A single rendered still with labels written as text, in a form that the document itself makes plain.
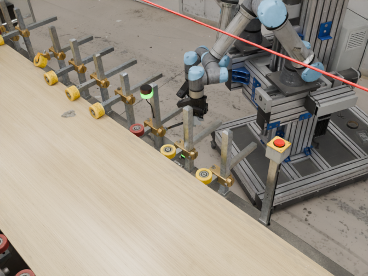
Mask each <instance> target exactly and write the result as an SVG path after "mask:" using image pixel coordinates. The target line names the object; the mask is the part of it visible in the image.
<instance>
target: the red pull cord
mask: <svg viewBox="0 0 368 276"><path fill-rule="evenodd" d="M142 1H144V2H147V3H149V4H152V5H155V6H156V7H159V8H162V9H164V10H167V11H169V12H171V13H174V14H176V15H179V16H181V17H183V18H186V19H188V20H191V21H194V22H196V23H199V24H201V25H204V26H206V27H208V28H211V29H213V30H216V31H219V32H221V33H224V34H226V35H228V36H231V37H233V38H236V39H238V40H240V41H243V42H245V43H248V44H251V45H253V46H256V47H258V48H260V49H263V50H265V51H268V52H270V53H273V54H275V55H278V56H280V57H283V58H285V59H288V60H290V61H293V62H295V63H297V64H300V65H302V66H305V67H308V68H310V69H312V70H315V71H317V72H320V73H322V74H325V75H327V76H329V77H332V78H334V79H337V80H339V81H342V82H345V83H347V84H350V85H352V86H354V87H357V88H359V89H362V90H364V91H367V92H368V88H365V87H362V86H360V85H357V84H355V83H352V82H350V81H348V80H345V79H343V78H340V77H338V76H335V75H332V74H330V73H327V72H325V71H322V70H320V69H318V68H315V67H313V66H310V65H307V64H305V63H302V62H300V61H297V60H295V59H292V58H290V57H288V56H285V55H283V54H280V53H277V52H275V51H272V50H270V49H267V48H265V47H262V46H260V45H257V44H255V43H252V42H249V41H247V40H245V39H242V38H240V37H237V36H235V35H232V34H230V33H227V32H225V31H222V30H219V29H217V28H215V27H212V26H210V25H207V24H205V23H202V22H200V21H197V20H195V19H192V18H189V17H187V16H185V15H182V14H180V13H177V12H175V11H172V10H170V9H167V8H164V7H162V6H160V5H157V4H155V3H152V2H150V1H147V0H142Z"/></svg>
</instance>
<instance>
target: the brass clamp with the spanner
mask: <svg viewBox="0 0 368 276"><path fill-rule="evenodd" d="M149 119H150V121H149V122H147V120H145V121H144V127H146V126H149V127H150V128H151V131H152V132H151V133H153V134H154V135H155V136H157V137H158V136H160V137H163V136H164V135H165V133H166V130H165V129H164V128H163V126H161V127H160V128H158V129H156V128H155V127H153V123H152V119H151V118H149Z"/></svg>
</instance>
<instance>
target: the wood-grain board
mask: <svg viewBox="0 0 368 276"><path fill-rule="evenodd" d="M45 73H46V72H45V71H44V70H42V69H41V68H39V67H37V66H35V65H34V63H32V62H31V61H30V60H28V59H26V58H25V57H24V56H22V55H21V54H19V53H18V52H17V51H15V50H14V49H13V48H11V47H10V46H8V45H7V44H4V45H0V230H1V231H2V233H3V234H4V235H5V236H6V237H7V239H8V240H9V242H10V243H11V245H12V246H13V247H14V249H15V250H16V251H17V252H18V254H19V255H20V256H21V257H22V259H23V260H24V261H25V263H26V264H27V265H28V266H29V268H30V269H31V270H32V271H33V272H34V274H35V276H334V275H333V274H331V273H330V272H328V271H327V270H326V269H324V268H323V267H322V266H320V265H318V264H317V263H316V262H314V261H313V260H311V259H310V258H309V257H307V256H306V255H304V254H303V253H301V252H300V251H299V250H297V249H296V248H294V247H293V246H292V245H290V244H289V243H287V242H286V241H285V240H283V239H281V237H279V236H277V235H276V234H275V233H273V232H272V231H270V230H269V229H268V228H266V227H265V226H263V225H262V224H260V223H259V222H257V221H256V220H255V219H253V218H252V217H251V216H249V215H248V214H246V213H245V212H243V211H242V210H240V209H239V208H238V207H236V206H235V205H233V204H232V203H231V202H229V201H228V200H227V199H225V198H224V197H222V196H221V195H219V194H218V193H216V192H215V191H214V190H212V189H211V188H210V187H208V186H207V185H205V184H204V183H202V182H201V181H199V180H198V179H197V178H195V177H194V176H192V175H191V174H190V173H188V172H187V171H185V170H184V169H182V168H181V167H180V166H178V165H177V164H175V163H174V162H173V161H171V160H170V159H168V158H167V157H166V156H164V155H163V154H161V153H160V152H158V151H157V150H156V149H154V148H153V147H151V146H150V145H149V144H147V143H145V142H144V141H143V140H141V139H140V138H139V137H137V136H136V135H134V134H133V133H131V132H130V131H129V130H127V129H126V128H125V127H123V126H121V125H120V124H119V123H117V122H116V121H115V120H113V119H112V118H110V117H109V116H107V115H106V114H104V115H103V116H101V117H99V118H98V119H95V118H94V117H93V116H92V115H91V113H90V111H89V107H90V106H91V105H92V104H90V103H89V102H88V101H86V100H85V99H83V98H82V97H79V98H77V99H75V100H73V101H71V100H69V99H68V97H67V96H66V93H65V89H67V88H68V87H66V86H65V85H63V84H62V83H60V82H59V81H58V82H56V83H54V84H52V85H49V84H48V83H47V82H46V81H45V79H44V74H45ZM69 110H75V113H76V115H75V116H74V117H67V118H65V117H61V115H62V114H63V113H64V112H67V111H69Z"/></svg>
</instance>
